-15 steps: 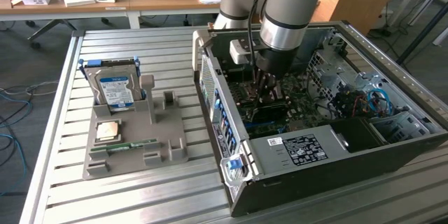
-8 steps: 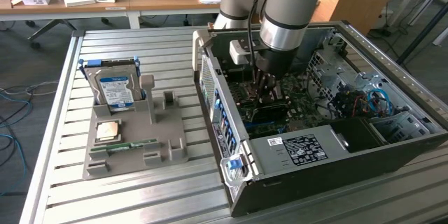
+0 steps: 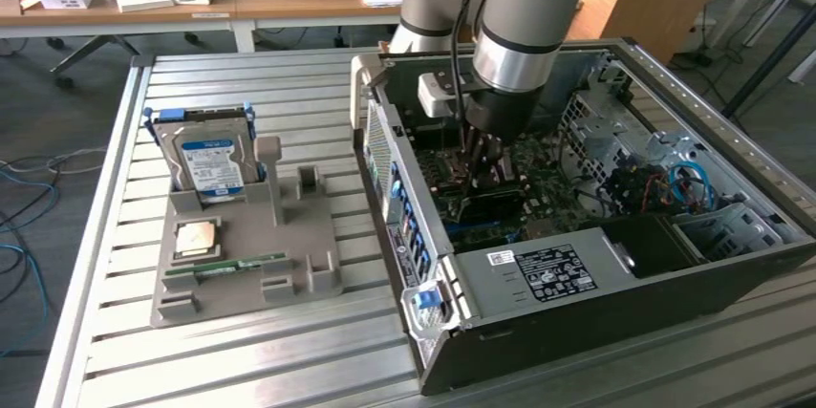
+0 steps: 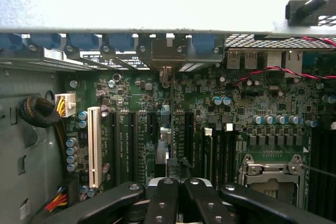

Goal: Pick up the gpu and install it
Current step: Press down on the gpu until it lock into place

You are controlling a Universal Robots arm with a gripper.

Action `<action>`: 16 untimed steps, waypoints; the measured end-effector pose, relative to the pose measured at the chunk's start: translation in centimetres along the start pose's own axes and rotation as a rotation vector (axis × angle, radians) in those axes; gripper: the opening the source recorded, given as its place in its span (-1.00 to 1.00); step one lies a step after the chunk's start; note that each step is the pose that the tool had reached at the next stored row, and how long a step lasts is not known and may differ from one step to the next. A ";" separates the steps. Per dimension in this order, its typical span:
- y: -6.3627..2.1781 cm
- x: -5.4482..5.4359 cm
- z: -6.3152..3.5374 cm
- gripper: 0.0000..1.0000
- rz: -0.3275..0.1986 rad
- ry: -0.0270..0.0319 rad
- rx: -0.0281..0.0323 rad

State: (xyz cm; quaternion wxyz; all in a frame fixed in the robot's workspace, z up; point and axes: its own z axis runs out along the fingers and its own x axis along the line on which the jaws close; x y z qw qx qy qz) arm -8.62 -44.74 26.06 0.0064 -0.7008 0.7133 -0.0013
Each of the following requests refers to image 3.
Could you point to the blue case latch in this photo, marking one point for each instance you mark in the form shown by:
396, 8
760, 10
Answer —
426, 302

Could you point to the green RAM stick white label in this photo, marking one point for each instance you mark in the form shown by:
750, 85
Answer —
230, 264

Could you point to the grey power supply unit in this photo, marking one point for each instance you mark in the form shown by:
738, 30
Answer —
498, 284

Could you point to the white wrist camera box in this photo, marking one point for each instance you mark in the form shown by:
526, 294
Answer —
436, 97

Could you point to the silver CPU chip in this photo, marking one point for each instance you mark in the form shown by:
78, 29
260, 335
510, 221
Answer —
196, 238

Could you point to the green graphics card black cooler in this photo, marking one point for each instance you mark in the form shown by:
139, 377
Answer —
498, 207

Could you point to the grey parts rack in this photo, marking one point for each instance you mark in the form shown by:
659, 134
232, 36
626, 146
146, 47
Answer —
255, 245

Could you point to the perforated metal drive cage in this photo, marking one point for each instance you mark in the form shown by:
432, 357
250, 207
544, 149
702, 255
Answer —
606, 140

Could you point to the hard disk blue bracket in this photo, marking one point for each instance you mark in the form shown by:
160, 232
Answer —
211, 164

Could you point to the green motherboard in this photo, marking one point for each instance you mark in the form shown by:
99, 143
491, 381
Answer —
562, 198

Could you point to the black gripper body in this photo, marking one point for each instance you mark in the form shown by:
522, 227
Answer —
504, 112

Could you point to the blue expansion slot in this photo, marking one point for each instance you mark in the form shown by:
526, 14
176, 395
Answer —
475, 227

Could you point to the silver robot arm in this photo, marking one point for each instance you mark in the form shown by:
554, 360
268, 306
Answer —
530, 6

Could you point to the black metal post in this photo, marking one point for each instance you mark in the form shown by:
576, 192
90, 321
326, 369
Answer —
771, 61

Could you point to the open black PC case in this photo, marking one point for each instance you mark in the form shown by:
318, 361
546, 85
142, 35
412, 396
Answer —
574, 341

